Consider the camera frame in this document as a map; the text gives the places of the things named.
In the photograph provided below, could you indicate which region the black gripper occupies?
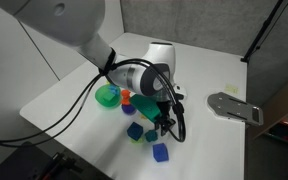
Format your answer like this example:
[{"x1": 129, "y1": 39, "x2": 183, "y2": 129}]
[{"x1": 154, "y1": 98, "x2": 185, "y2": 136}]

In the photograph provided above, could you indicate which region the small blue number block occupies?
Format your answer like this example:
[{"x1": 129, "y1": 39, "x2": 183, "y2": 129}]
[{"x1": 152, "y1": 142, "x2": 170, "y2": 163}]

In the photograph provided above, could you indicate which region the large dark blue block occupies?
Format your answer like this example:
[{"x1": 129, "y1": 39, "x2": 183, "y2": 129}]
[{"x1": 126, "y1": 121, "x2": 144, "y2": 142}]

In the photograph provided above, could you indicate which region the lime green wedge block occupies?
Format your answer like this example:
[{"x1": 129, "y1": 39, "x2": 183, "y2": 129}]
[{"x1": 130, "y1": 135, "x2": 145, "y2": 145}]

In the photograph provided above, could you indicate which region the small green block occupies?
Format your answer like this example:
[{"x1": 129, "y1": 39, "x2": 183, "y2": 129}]
[{"x1": 102, "y1": 91, "x2": 116, "y2": 103}]

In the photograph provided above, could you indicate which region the green plastic bowl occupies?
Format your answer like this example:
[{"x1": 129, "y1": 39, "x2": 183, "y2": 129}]
[{"x1": 94, "y1": 83, "x2": 123, "y2": 110}]

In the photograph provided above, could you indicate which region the purple spiky ball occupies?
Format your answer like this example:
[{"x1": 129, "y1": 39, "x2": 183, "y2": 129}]
[{"x1": 121, "y1": 103, "x2": 138, "y2": 116}]

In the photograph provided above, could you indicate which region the orange animal toy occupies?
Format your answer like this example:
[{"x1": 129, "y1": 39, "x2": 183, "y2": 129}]
[{"x1": 120, "y1": 89, "x2": 132, "y2": 106}]

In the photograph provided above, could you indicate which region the light blue animal toy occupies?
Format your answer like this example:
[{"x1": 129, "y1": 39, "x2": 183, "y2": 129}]
[{"x1": 107, "y1": 84, "x2": 121, "y2": 96}]

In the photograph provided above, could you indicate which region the grey metal mounting plate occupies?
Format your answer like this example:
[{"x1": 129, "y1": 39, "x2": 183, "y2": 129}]
[{"x1": 206, "y1": 92, "x2": 264, "y2": 127}]

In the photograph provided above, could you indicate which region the yellow tape patch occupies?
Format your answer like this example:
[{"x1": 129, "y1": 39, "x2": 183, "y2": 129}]
[{"x1": 224, "y1": 84, "x2": 239, "y2": 95}]

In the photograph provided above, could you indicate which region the black clamp tool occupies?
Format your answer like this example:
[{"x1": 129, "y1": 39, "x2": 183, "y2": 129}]
[{"x1": 42, "y1": 150, "x2": 84, "y2": 178}]

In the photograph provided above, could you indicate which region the wooden shelf unit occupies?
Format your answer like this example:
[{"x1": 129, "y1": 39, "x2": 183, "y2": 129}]
[{"x1": 253, "y1": 71, "x2": 288, "y2": 150}]

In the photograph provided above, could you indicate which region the black tripod pole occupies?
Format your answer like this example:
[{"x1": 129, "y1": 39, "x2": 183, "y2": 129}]
[{"x1": 240, "y1": 0, "x2": 287, "y2": 64}]

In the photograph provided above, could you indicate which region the black equipment case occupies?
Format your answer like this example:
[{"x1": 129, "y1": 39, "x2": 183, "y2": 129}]
[{"x1": 0, "y1": 141, "x2": 113, "y2": 180}]

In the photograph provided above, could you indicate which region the green wrist camera housing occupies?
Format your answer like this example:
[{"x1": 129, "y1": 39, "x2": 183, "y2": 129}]
[{"x1": 129, "y1": 93, "x2": 162, "y2": 123}]

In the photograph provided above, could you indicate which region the black cable strap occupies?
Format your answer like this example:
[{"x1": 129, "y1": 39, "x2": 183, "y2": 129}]
[{"x1": 98, "y1": 48, "x2": 118, "y2": 77}]

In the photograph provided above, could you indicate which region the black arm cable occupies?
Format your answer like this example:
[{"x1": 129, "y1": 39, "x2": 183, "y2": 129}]
[
  {"x1": 0, "y1": 71, "x2": 106, "y2": 145},
  {"x1": 13, "y1": 75, "x2": 103, "y2": 148}
]

